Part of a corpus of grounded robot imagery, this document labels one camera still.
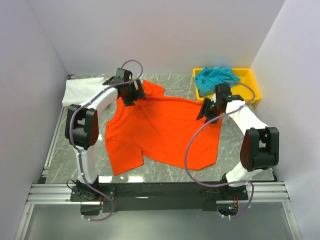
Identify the orange t-shirt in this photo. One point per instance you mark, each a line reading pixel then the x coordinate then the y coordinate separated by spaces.
pixel 160 128

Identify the black base beam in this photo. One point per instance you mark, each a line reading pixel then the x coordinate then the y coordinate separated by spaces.
pixel 153 196

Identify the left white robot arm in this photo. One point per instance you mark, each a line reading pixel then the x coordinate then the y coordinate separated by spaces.
pixel 82 124

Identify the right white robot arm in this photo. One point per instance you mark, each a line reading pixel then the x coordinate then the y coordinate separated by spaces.
pixel 260 147

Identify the yellow plastic tray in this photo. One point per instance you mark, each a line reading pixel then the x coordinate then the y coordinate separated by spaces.
pixel 247 87

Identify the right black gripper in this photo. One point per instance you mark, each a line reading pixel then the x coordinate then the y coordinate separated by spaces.
pixel 202 112

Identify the aluminium frame rail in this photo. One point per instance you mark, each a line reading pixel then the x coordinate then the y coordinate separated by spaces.
pixel 60 194

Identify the folded white t-shirt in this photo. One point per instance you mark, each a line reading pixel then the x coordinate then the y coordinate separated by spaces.
pixel 78 91

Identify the teal t-shirt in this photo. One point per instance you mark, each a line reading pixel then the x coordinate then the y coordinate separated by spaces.
pixel 209 77

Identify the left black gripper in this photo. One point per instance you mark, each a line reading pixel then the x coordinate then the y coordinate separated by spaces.
pixel 137 95

